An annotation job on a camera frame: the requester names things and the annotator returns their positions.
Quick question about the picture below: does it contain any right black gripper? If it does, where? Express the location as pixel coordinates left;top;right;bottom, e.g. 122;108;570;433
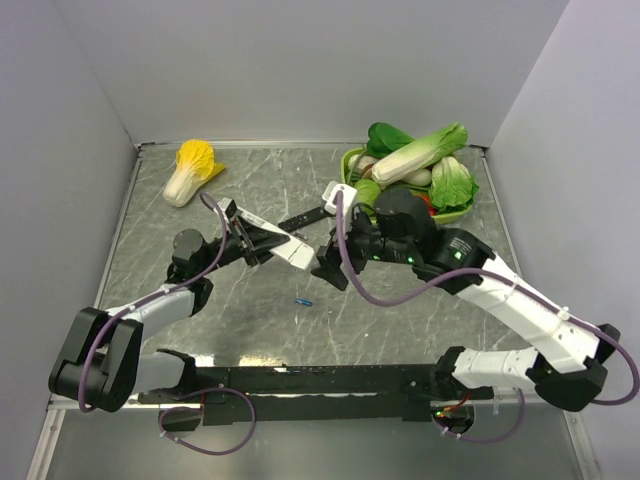
310;204;416;290

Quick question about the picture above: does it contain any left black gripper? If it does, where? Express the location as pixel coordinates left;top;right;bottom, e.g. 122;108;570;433
198;214;291;276

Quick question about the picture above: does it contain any white grey-faced remote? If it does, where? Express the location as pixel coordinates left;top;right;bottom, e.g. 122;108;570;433
261;220;315;270

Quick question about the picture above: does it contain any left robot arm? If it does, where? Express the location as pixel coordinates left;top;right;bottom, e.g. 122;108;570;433
48;219;291;412

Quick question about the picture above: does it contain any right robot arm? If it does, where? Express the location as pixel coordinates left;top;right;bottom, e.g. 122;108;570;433
311;182;620;412

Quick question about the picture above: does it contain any white air conditioner remote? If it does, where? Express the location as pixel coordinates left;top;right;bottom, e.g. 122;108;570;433
240;210;265;227

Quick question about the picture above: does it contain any black slim remote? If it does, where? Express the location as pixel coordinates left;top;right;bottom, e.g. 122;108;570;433
277;206;329;233

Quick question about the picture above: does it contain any round green cabbage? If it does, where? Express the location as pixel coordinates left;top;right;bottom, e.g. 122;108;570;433
354;178;382;208

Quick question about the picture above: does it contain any brown mushroom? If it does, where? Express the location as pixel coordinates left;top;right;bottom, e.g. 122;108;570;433
361;164;373;179

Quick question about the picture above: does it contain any yellow napa cabbage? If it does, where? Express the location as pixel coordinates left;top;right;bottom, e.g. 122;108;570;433
162;139;226;208

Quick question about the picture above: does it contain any white garlic bulb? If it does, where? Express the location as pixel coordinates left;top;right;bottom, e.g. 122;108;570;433
346;155;378;174

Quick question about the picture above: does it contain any orange carrot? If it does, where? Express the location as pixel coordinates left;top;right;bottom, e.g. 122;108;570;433
418;195;435;216

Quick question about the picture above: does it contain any green plastic basket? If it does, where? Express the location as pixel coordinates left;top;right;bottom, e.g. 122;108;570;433
341;147;474;225

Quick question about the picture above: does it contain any white radish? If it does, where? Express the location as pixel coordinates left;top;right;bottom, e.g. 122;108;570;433
401;169;432;187

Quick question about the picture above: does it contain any dark green spinach leaf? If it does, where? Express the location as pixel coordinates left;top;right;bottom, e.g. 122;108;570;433
366;122;414;159

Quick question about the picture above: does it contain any green bok choy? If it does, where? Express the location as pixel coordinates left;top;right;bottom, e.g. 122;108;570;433
429;156;479;214

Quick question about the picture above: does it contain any long green napa cabbage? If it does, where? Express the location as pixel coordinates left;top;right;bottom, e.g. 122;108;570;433
372;122;468;187

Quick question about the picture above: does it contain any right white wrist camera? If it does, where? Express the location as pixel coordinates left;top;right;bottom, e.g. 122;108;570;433
322;181;358;219

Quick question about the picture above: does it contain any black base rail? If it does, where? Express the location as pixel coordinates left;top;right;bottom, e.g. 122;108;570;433
138;364;494;426

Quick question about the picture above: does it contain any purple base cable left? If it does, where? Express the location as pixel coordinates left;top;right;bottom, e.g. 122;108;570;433
158;388;257;456

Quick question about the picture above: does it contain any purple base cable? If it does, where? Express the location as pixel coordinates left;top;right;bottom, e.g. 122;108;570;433
158;388;257;456
432;389;526;444

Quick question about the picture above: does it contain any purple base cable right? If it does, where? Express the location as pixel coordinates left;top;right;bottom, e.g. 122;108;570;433
432;389;526;444

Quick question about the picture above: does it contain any aluminium frame rail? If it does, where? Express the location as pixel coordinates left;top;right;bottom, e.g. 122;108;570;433
47;394;141;411

